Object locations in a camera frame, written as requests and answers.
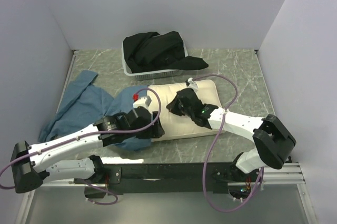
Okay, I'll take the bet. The white plastic basket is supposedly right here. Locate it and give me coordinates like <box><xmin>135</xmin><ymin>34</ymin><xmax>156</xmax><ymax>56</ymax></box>
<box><xmin>122</xmin><ymin>43</ymin><xmax>188</xmax><ymax>80</ymax></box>

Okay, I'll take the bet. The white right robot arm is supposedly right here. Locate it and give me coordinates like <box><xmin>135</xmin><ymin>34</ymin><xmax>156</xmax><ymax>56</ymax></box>
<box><xmin>166</xmin><ymin>88</ymin><xmax>296</xmax><ymax>181</ymax></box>

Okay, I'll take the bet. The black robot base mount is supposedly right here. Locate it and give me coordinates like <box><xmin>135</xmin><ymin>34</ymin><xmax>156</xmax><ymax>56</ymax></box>
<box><xmin>85</xmin><ymin>162</ymin><xmax>259</xmax><ymax>195</ymax></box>

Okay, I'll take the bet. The aluminium frame rail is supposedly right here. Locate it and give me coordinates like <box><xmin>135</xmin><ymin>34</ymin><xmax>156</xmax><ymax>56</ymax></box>
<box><xmin>12</xmin><ymin>49</ymin><xmax>314</xmax><ymax>223</ymax></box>

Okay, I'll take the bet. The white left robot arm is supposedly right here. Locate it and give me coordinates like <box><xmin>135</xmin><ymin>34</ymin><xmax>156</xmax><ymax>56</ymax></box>
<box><xmin>11</xmin><ymin>107</ymin><xmax>165</xmax><ymax>193</ymax></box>

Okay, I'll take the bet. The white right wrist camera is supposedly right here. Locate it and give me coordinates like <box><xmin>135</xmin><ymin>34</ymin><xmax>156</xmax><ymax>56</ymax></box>
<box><xmin>185</xmin><ymin>77</ymin><xmax>199</xmax><ymax>92</ymax></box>

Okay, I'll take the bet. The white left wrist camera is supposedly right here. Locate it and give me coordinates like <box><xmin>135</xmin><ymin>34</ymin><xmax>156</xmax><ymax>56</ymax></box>
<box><xmin>133</xmin><ymin>94</ymin><xmax>152</xmax><ymax>109</ymax></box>

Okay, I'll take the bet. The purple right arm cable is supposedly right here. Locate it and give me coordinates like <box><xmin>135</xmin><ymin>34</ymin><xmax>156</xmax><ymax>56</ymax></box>
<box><xmin>186</xmin><ymin>74</ymin><xmax>265</xmax><ymax>213</ymax></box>

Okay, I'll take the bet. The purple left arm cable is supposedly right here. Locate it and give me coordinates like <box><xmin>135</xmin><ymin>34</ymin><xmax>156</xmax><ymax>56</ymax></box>
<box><xmin>0</xmin><ymin>87</ymin><xmax>162</xmax><ymax>206</ymax></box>

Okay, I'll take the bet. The blue fabric pillowcase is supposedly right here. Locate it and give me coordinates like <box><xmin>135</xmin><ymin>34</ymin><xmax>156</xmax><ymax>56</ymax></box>
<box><xmin>38</xmin><ymin>70</ymin><xmax>147</xmax><ymax>143</ymax></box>

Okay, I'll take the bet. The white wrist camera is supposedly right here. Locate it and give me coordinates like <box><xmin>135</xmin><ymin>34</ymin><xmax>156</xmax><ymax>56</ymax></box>
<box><xmin>133</xmin><ymin>94</ymin><xmax>152</xmax><ymax>109</ymax></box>
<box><xmin>185</xmin><ymin>77</ymin><xmax>199</xmax><ymax>92</ymax></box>

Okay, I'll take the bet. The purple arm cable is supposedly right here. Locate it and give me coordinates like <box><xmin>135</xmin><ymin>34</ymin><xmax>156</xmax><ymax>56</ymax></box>
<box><xmin>186</xmin><ymin>74</ymin><xmax>265</xmax><ymax>213</ymax></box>
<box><xmin>0</xmin><ymin>87</ymin><xmax>162</xmax><ymax>206</ymax></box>

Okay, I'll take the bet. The cream white pillow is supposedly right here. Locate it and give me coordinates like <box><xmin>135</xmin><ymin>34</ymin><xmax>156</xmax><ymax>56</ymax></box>
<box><xmin>149</xmin><ymin>80</ymin><xmax>222</xmax><ymax>142</ymax></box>

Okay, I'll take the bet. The black cloth in basket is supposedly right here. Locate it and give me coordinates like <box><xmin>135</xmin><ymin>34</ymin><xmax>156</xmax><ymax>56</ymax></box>
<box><xmin>123</xmin><ymin>31</ymin><xmax>209</xmax><ymax>73</ymax></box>

